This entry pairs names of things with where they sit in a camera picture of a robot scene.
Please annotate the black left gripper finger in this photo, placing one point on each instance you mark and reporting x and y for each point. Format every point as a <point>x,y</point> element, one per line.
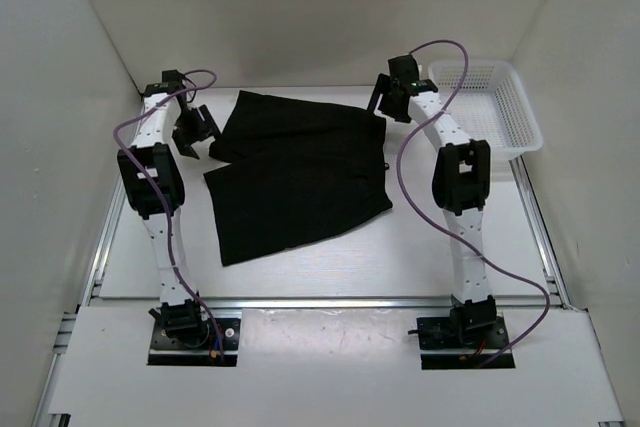
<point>184,142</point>
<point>208,126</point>

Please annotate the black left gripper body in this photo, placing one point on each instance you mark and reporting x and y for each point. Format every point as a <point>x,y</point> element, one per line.
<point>189,126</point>

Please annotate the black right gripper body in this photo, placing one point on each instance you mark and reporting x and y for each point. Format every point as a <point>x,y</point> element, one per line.
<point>388,104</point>

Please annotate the black shorts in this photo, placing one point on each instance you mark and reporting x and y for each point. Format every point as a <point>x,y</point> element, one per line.
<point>294,172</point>

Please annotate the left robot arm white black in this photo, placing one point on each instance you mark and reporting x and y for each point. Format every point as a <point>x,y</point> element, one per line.
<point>155,190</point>

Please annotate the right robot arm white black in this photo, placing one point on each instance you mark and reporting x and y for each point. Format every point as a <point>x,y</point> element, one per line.
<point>460,187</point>

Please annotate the white perforated plastic basket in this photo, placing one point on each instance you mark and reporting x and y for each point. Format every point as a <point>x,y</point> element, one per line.
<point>491,105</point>

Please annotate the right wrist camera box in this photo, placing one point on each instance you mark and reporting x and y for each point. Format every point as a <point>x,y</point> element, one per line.
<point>403,70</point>

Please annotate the aluminium front rail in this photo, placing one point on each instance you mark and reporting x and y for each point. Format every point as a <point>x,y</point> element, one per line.
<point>404,302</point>

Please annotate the aluminium rail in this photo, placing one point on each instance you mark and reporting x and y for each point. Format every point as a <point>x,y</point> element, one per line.
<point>542,240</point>
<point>83,208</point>
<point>404,302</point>

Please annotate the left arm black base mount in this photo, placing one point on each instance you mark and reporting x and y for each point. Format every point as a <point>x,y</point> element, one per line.
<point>202,350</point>

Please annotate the aluminium left side rail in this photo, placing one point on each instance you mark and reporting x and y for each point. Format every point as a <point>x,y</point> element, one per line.
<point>83,208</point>

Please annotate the aluminium right side rail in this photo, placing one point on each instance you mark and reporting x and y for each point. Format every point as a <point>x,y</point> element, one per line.
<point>542,240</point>

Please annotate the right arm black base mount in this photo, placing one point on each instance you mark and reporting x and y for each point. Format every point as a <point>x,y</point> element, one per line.
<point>446,344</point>

